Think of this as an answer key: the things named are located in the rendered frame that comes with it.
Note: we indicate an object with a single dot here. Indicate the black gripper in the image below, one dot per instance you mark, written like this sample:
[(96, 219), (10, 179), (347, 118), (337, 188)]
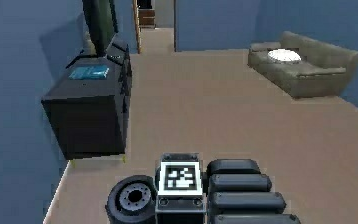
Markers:
[(132, 200)]

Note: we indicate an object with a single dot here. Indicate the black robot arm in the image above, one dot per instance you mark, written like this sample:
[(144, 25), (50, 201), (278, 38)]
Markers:
[(220, 193)]

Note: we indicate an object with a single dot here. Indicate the black television cabinet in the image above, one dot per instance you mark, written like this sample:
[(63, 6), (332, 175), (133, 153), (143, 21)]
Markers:
[(93, 110)]

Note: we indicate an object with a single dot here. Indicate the blue book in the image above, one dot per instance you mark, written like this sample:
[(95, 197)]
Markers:
[(88, 72)]

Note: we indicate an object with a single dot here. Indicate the brown wooden room door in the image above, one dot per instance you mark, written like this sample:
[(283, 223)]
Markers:
[(136, 26)]

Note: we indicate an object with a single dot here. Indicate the black television set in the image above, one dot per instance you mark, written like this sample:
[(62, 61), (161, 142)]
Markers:
[(100, 23)]

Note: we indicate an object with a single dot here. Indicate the brown wooden cupboard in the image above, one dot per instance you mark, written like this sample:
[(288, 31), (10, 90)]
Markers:
[(146, 17)]

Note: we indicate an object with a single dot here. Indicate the white round cushion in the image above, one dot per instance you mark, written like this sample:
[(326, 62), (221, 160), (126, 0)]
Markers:
[(284, 55)]

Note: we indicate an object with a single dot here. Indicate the olive green sofa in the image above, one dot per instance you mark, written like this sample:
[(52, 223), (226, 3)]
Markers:
[(303, 68)]

